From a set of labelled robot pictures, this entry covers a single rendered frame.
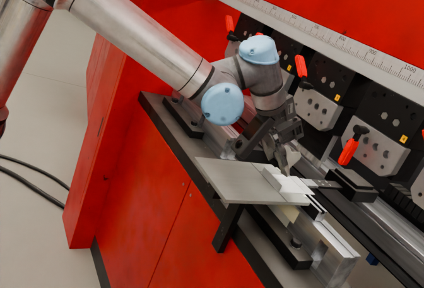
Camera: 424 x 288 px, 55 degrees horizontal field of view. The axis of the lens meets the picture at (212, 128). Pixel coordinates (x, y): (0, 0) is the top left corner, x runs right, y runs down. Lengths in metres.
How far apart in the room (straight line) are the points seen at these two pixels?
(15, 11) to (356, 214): 1.03
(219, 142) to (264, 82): 0.57
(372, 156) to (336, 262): 0.26
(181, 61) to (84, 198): 1.37
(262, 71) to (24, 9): 0.47
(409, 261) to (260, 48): 0.70
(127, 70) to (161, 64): 1.02
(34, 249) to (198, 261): 1.08
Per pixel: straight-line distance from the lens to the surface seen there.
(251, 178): 1.04
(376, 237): 1.26
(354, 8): 1.06
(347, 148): 0.92
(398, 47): 0.95
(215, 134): 1.41
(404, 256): 1.22
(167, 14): 1.69
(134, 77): 1.73
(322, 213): 1.08
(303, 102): 1.08
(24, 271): 2.04
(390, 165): 0.91
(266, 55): 0.82
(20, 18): 0.86
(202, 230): 1.22
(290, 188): 1.09
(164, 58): 0.69
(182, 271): 1.33
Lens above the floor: 1.43
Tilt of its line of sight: 20 degrees down
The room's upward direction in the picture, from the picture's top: 22 degrees clockwise
